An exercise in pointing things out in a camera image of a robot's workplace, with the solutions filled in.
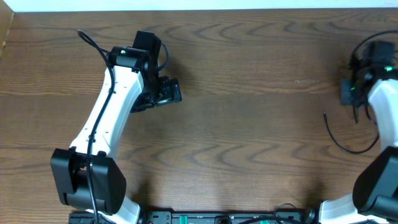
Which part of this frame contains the long black usb cable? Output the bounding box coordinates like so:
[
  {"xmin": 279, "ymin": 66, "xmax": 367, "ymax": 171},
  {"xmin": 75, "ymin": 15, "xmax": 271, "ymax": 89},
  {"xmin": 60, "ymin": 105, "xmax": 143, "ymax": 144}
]
[{"xmin": 323, "ymin": 102, "xmax": 381, "ymax": 155}]

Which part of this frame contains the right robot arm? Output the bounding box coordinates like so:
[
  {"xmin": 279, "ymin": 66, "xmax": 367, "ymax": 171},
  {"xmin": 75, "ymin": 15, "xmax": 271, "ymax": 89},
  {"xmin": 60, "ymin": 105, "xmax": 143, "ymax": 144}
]
[{"xmin": 318, "ymin": 40, "xmax": 397, "ymax": 224}]

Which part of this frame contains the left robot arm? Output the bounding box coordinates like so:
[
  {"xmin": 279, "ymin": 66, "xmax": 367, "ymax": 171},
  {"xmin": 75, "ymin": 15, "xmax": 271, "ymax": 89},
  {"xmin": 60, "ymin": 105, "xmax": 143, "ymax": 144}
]
[{"xmin": 50, "ymin": 30, "xmax": 182, "ymax": 223}]

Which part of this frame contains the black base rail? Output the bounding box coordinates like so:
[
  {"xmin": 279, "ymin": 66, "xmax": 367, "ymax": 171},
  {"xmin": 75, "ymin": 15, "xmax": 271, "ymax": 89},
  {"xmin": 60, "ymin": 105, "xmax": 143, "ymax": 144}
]
[{"xmin": 68, "ymin": 208, "xmax": 321, "ymax": 224}]

